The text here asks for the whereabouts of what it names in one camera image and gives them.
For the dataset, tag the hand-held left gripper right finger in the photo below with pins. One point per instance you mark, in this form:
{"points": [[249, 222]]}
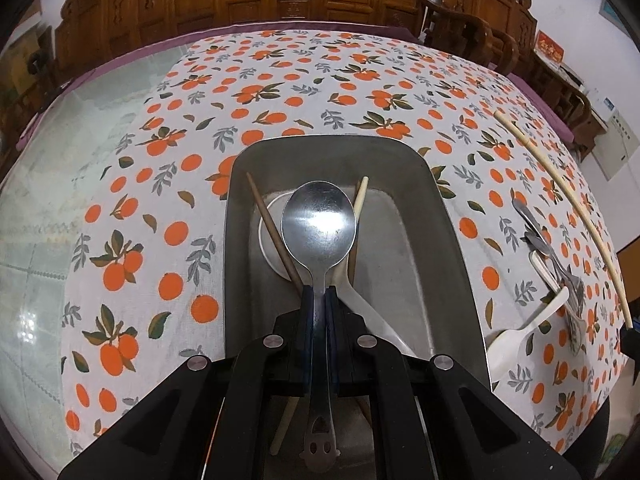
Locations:
{"points": [[334, 340]]}

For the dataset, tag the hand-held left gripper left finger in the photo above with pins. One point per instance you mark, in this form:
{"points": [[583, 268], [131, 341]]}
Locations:
{"points": [[306, 340]]}

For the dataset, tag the white round-bowl plastic spoon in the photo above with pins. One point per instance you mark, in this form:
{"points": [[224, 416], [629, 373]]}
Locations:
{"points": [[370, 320]]}

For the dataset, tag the metal spoon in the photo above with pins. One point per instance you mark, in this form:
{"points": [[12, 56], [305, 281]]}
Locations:
{"points": [[317, 225]]}

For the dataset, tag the brown wooden chopstick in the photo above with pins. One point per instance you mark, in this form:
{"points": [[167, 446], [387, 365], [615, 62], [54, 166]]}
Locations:
{"points": [[270, 230]]}

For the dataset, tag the rectangular metal tray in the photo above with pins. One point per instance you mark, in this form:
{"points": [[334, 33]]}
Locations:
{"points": [[395, 240]]}

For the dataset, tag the beige chopstick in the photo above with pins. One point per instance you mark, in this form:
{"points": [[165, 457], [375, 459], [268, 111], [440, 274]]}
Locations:
{"points": [[565, 180], [361, 200]]}

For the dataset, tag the white oval-bowl plastic spoon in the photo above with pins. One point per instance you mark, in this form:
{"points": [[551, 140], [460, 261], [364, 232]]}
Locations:
{"points": [[505, 350]]}

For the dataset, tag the orange fruit print tablecloth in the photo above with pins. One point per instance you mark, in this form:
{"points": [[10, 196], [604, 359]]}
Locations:
{"points": [[350, 95]]}

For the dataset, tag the purple armchair cushion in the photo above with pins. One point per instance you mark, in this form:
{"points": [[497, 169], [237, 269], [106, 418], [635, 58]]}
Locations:
{"points": [[545, 105]]}

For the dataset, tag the wooden side table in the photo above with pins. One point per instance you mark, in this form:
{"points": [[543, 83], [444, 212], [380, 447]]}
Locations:
{"points": [[565, 95]]}

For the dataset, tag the carved wooden armchair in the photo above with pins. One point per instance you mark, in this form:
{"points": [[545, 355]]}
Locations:
{"points": [[475, 15]]}

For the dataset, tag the white box device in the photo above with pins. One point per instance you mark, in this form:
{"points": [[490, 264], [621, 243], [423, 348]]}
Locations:
{"points": [[606, 101]]}

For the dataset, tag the red desk calendar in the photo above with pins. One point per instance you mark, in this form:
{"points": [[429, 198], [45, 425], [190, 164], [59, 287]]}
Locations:
{"points": [[550, 49]]}

